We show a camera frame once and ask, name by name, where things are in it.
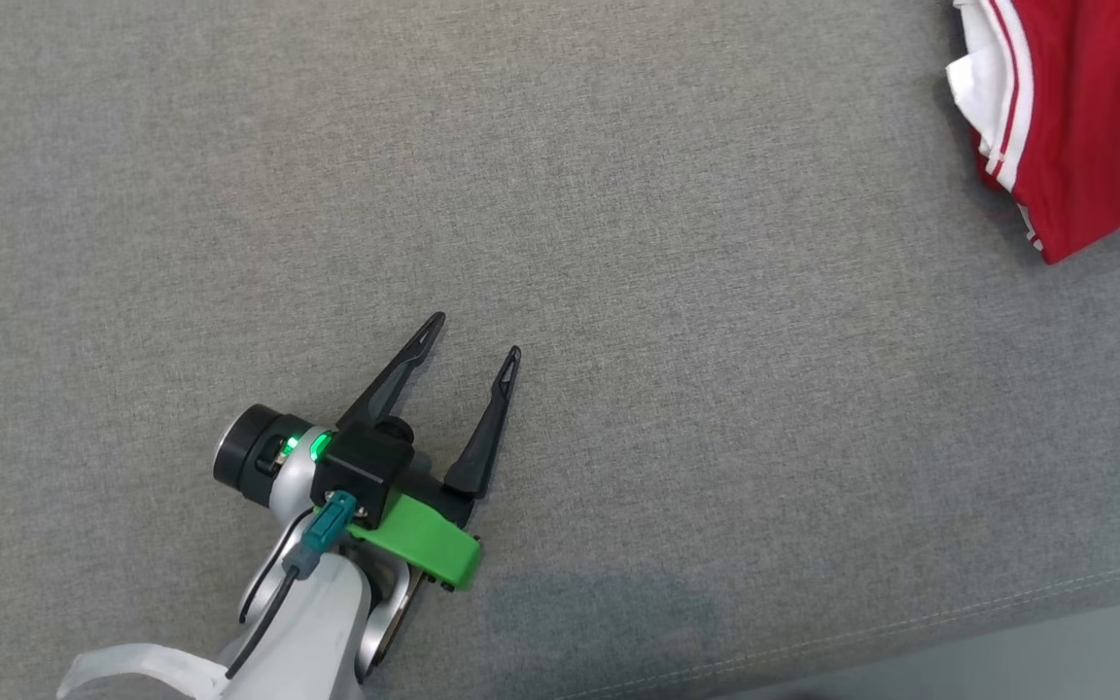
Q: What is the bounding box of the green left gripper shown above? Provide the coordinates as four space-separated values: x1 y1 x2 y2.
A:
335 311 524 593

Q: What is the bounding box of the red jersey white trim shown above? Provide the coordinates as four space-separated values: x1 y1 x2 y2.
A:
945 0 1120 266

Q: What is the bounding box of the grey fabric sofa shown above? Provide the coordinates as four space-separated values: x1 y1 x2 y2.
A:
0 0 1120 700

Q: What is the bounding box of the white strap on left arm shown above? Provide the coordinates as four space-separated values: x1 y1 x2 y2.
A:
55 643 231 700

